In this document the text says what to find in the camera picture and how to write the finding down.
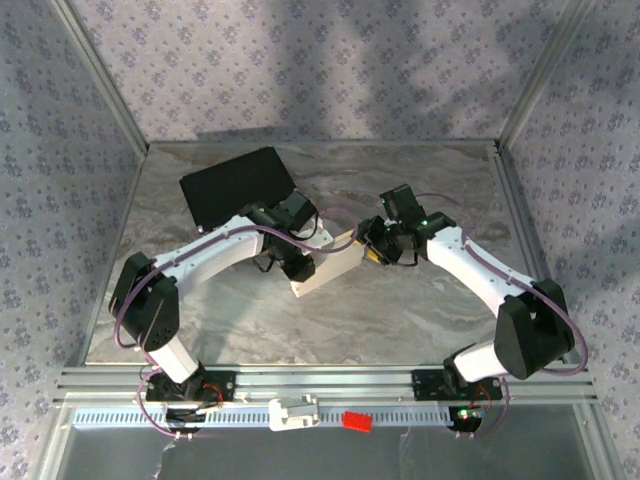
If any white paper box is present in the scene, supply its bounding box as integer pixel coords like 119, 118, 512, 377
288, 228, 369, 300

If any black briefcase with chrome fittings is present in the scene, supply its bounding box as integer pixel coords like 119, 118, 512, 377
178, 145, 296, 234

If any red plastic block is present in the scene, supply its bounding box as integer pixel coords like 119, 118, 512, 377
342, 410, 375, 434

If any white plastic clip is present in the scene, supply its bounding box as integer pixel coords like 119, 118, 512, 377
268, 394, 321, 432

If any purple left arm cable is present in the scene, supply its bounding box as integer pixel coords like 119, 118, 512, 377
113, 207, 362, 441

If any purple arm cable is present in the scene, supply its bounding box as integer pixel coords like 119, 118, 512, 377
414, 192, 589, 442
113, 207, 362, 441

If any aluminium side rail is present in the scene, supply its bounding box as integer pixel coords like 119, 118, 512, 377
492, 142, 571, 364

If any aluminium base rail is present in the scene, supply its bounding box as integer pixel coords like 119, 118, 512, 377
55, 363, 599, 407

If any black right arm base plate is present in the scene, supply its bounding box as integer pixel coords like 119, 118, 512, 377
410, 368, 504, 404

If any slotted white cable duct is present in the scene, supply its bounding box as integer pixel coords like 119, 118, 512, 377
72, 405, 486, 431

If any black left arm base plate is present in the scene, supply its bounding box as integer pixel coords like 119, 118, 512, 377
144, 368, 237, 404

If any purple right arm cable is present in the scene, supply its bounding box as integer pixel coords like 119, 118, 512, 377
414, 192, 589, 442

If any aluminium frame post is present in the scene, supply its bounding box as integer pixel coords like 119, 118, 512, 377
496, 0, 599, 151
48, 0, 151, 156

